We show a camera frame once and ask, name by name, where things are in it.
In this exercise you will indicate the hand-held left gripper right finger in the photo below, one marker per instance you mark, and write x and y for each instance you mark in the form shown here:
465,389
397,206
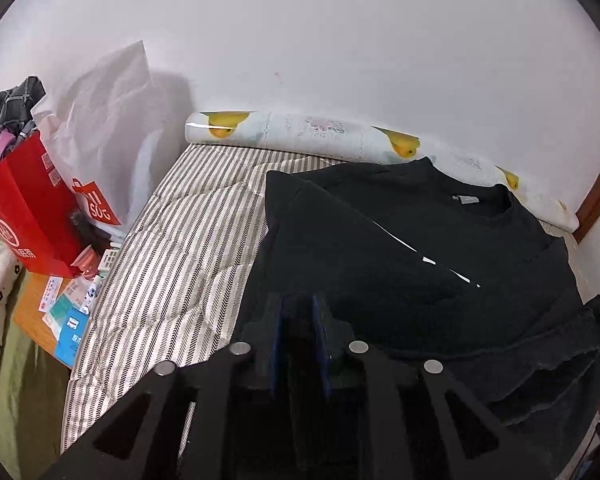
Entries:
321,345

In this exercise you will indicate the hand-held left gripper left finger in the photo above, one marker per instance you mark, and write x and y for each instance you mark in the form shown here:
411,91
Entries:
278,345

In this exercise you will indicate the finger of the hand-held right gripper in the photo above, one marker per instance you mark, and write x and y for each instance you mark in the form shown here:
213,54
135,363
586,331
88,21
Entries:
594,308

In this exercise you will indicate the black sweatshirt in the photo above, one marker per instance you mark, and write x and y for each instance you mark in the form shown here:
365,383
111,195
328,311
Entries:
405,270

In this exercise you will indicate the striped quilted mattress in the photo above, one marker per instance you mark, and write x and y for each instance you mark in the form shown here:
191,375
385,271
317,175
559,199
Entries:
180,260

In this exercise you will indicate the pink plastic object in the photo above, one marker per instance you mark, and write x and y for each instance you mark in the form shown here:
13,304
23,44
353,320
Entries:
85,262

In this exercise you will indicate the duck print rolled mat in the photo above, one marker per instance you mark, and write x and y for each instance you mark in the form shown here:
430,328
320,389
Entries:
305,130

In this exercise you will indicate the black pouch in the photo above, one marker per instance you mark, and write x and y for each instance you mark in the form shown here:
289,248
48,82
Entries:
80,225

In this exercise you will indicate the red white leaflet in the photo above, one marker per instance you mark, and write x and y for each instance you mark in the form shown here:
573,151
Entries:
52,292

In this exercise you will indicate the wooden bedside table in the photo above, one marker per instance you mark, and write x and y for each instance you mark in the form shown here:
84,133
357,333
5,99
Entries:
30,310

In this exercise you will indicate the green cloth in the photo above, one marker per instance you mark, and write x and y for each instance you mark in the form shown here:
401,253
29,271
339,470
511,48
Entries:
25,410

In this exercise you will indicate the white plastic bag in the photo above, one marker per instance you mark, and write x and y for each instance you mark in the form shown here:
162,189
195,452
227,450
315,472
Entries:
105,125

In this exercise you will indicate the red paper bag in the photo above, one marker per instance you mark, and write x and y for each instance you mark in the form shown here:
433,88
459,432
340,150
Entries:
25,210

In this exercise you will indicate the dark plaid cloth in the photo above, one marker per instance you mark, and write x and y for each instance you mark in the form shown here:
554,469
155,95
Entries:
10,105

